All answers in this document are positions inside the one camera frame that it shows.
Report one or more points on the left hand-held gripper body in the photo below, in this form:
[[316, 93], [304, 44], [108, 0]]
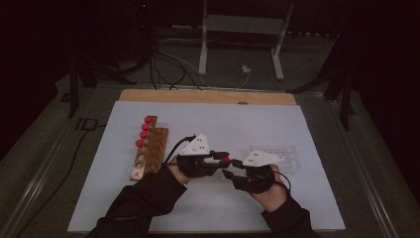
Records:
[[198, 147]]

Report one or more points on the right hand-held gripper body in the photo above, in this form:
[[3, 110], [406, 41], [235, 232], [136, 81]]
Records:
[[261, 158]]

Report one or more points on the clear plastic tube rack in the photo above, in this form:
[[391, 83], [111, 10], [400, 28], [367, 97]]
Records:
[[290, 165]]

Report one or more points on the wooden test tube rack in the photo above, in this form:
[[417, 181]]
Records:
[[157, 148]]

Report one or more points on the person's left hand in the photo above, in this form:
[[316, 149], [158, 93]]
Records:
[[178, 175]]

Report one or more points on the person's right hand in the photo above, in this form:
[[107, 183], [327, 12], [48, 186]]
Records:
[[274, 198]]

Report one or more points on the white table mat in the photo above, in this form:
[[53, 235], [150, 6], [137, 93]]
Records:
[[211, 125]]

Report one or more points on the white plug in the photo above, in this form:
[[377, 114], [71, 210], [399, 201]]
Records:
[[246, 69]]

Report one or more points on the black metal stand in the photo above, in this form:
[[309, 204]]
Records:
[[345, 99], [73, 92]]

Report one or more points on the grey metal stand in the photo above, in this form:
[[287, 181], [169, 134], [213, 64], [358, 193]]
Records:
[[244, 24]]

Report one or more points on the black floor bracket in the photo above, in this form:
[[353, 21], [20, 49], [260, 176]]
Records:
[[86, 124]]

